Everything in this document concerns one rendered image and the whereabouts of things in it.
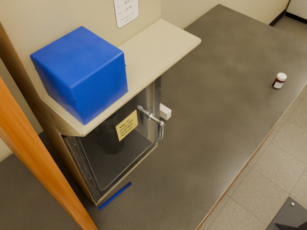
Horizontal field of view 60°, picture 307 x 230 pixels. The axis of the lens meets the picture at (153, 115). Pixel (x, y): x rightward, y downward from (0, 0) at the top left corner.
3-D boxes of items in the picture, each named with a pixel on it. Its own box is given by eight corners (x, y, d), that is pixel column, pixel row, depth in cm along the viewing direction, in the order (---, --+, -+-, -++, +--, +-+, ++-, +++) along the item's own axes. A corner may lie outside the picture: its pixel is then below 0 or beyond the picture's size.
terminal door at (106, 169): (95, 200, 88) (62, 133, 56) (157, 141, 101) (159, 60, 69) (97, 201, 87) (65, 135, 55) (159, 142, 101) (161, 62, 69)
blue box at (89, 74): (47, 95, 46) (28, 54, 39) (92, 65, 51) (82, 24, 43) (84, 127, 42) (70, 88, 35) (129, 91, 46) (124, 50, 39)
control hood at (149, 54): (55, 130, 54) (38, 97, 46) (160, 52, 68) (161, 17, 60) (92, 164, 49) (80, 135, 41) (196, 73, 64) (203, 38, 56)
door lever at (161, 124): (153, 128, 89) (147, 133, 88) (153, 111, 82) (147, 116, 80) (165, 137, 87) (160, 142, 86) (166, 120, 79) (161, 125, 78)
